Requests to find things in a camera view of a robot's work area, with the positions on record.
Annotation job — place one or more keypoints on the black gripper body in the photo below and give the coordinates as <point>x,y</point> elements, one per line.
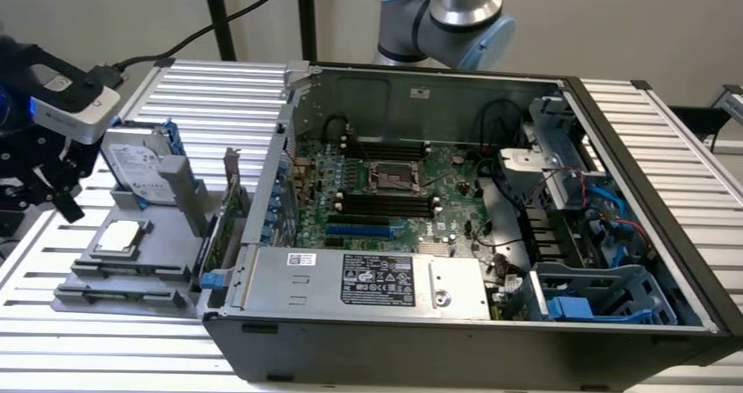
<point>35,149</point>

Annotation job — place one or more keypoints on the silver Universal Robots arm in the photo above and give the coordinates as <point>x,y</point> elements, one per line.
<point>458,1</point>

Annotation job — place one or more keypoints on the black RAM stick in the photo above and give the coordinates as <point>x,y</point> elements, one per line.
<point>127,298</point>

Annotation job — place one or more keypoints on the black RAM slot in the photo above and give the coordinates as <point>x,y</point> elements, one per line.
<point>386,195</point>
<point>389,147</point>
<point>389,151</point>
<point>386,201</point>
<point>389,156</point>
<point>386,212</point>
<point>386,206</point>
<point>389,142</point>

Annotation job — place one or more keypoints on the silver CPU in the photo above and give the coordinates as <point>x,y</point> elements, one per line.
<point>119,236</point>

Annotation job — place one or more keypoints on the silver hard disk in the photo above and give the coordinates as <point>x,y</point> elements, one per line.
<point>136,162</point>

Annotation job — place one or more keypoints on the grey parts rack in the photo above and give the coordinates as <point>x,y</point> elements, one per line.
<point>173,219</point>

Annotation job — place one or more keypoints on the green graphics card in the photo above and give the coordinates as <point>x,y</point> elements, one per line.
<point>228,219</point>

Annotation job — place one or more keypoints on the blue case latch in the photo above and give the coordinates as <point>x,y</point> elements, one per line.
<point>212,279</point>

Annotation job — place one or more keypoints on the black stand pole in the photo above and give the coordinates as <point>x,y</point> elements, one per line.
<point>219,15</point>
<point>306,15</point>

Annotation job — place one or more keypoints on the short black expansion slot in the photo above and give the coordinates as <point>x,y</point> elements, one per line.
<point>333,242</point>

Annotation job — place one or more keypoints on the silver power supply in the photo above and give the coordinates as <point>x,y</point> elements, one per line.
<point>324,280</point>

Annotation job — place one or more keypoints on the long black expansion slot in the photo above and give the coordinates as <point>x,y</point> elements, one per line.
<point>357,220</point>

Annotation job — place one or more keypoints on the blue expansion slot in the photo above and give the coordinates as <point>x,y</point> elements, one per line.
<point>357,230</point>

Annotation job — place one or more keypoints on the CPU socket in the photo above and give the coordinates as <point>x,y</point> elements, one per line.
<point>391,176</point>

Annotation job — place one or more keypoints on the white case sticker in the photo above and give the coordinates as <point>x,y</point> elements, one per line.
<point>418,92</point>

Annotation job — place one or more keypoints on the green motherboard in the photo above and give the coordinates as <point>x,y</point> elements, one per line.
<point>458,210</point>

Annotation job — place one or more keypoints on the black open PC case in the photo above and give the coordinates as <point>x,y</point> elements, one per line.
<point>406,349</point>

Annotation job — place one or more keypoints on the silver metal disk bay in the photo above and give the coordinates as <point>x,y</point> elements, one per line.
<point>557,149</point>

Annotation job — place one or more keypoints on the blue plastic disk bay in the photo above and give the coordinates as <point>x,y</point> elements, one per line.
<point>604,288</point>

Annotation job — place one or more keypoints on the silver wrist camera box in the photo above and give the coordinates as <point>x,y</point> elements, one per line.
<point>75,106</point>

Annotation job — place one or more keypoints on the silver fan bracket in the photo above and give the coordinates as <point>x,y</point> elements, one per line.
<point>518,158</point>

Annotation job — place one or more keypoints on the silver aluminium frame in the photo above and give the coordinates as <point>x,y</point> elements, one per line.
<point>728,101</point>

